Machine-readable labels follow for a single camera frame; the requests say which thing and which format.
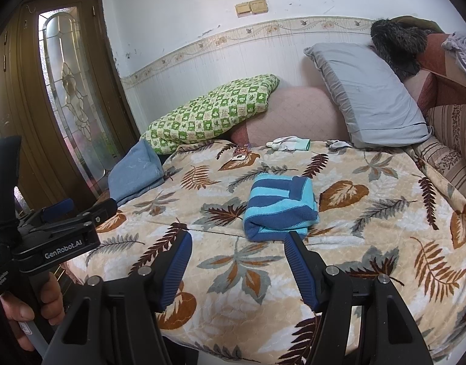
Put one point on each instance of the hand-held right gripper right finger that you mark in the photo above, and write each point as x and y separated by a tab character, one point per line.
301	270

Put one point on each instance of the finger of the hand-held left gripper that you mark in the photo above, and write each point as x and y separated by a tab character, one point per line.
58	209
100	209

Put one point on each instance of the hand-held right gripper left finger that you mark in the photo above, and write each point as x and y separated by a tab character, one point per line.
176	270

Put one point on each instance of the blue striped knit sweater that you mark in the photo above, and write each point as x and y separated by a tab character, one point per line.
278	209

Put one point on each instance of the person's left hand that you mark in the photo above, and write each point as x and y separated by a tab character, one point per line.
52	304

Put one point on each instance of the folded blue cloth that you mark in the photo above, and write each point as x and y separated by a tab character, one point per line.
136	175

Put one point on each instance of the leaf print blanket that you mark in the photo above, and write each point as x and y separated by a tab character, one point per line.
370	243

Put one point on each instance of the white and green gloves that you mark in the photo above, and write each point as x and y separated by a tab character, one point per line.
290	143

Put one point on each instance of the brown wooden door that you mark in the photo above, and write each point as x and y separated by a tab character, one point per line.
24	83

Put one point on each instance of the small grey glove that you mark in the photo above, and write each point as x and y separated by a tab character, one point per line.
339	144

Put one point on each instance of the small printed packet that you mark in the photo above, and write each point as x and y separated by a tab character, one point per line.
241	152

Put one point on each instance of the green checked pillow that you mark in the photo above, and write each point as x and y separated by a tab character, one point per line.
210	114

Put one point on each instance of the pink cushion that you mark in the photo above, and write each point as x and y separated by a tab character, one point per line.
297	118

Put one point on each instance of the grey pillow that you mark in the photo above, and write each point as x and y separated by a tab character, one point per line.
370	95

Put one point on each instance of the striped floral mattress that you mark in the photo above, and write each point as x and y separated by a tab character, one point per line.
453	133

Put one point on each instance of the pink wooden headboard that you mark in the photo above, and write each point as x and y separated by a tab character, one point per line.
434	83

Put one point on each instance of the dark furry hood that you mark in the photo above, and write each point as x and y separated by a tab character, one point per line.
398	45

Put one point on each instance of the pale crumpled cloth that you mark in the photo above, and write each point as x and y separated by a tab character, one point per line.
463	51

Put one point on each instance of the olive green jacket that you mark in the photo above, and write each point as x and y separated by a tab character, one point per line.
419	22

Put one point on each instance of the beige wall switch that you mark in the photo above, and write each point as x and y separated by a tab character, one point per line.
243	9
259	5

